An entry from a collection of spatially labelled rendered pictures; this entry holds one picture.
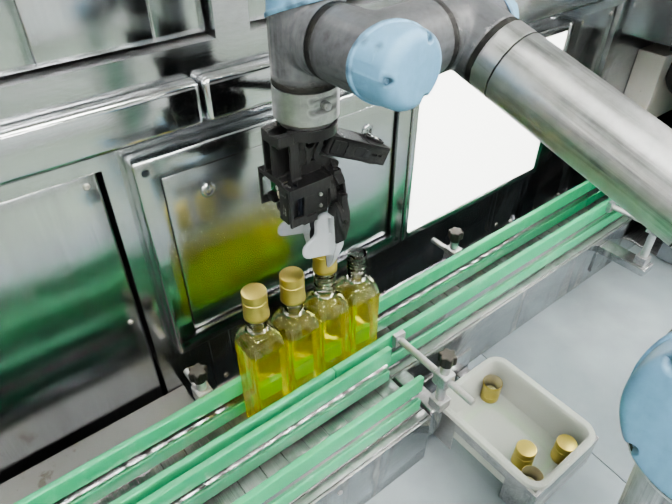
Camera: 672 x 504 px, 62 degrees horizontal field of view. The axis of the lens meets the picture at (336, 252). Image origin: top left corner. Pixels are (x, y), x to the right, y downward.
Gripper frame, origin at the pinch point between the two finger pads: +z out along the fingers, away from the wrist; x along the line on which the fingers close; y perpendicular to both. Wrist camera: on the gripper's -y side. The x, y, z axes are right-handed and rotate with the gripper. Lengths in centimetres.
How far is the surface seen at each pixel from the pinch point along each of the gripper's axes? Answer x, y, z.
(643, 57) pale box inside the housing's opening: -15, -108, 1
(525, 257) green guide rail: 4, -46, 22
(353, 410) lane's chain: 6.9, -0.3, 29.6
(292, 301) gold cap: 1.7, 6.7, 4.9
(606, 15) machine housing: -17, -89, -11
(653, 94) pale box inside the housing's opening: -9, -108, 9
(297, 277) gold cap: 1.4, 5.4, 1.4
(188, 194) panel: -12.5, 13.0, -7.5
